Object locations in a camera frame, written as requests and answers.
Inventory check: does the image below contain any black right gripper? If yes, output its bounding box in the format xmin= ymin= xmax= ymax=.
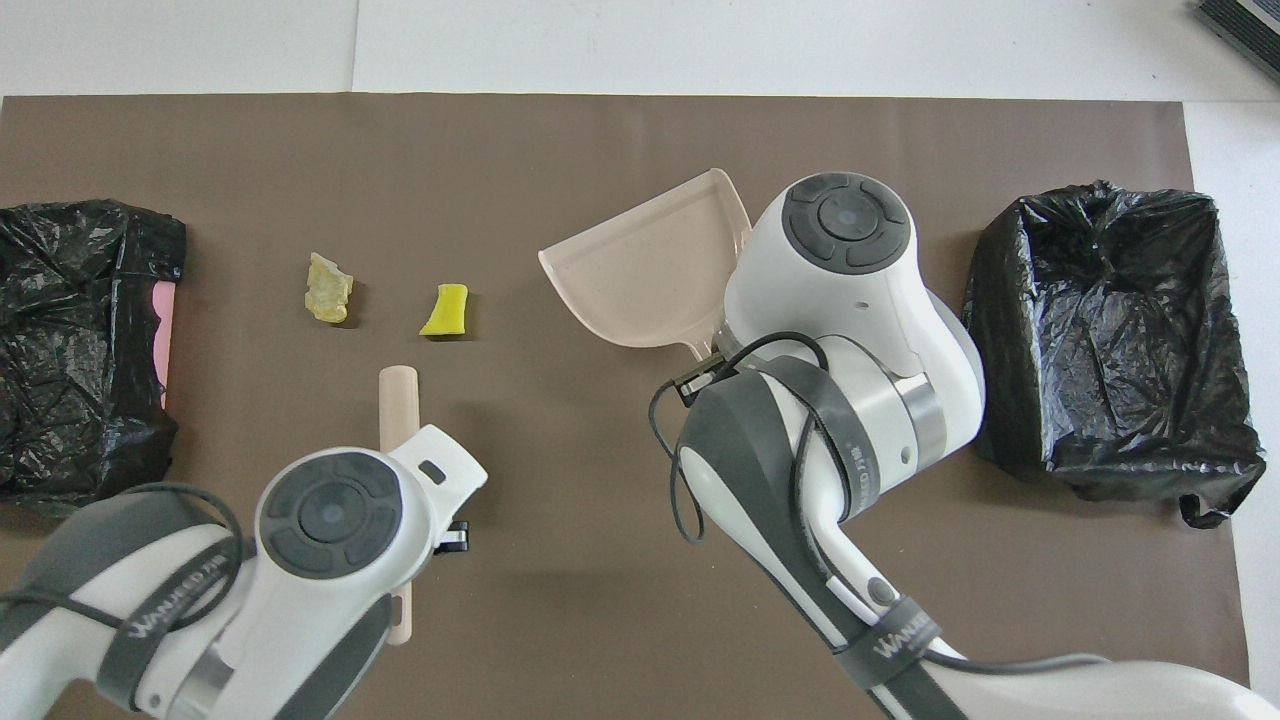
xmin=698 ymin=325 xmax=746 ymax=376

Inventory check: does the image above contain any pale pink plastic dustpan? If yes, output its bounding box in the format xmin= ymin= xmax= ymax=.
xmin=538 ymin=168 xmax=753 ymax=361

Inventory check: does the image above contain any beige brush with black bristles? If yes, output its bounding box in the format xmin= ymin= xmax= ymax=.
xmin=378 ymin=365 xmax=421 ymax=646

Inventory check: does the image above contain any small yellow sponge piece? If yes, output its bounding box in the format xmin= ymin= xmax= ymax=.
xmin=418 ymin=283 xmax=471 ymax=338

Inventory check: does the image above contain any pale crusty bread piece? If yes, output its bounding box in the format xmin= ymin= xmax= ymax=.
xmin=304 ymin=252 xmax=355 ymax=324

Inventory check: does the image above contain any pink bin with black bag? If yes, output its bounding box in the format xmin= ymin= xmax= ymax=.
xmin=0 ymin=198 xmax=188 ymax=518

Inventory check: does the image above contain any brown table mat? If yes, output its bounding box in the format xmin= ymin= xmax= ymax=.
xmin=0 ymin=93 xmax=1253 ymax=720

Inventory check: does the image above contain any dark ribbed device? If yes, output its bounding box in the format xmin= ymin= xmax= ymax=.
xmin=1192 ymin=0 xmax=1280 ymax=86

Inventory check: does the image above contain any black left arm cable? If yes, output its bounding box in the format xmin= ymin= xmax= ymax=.
xmin=0 ymin=483 xmax=246 ymax=626

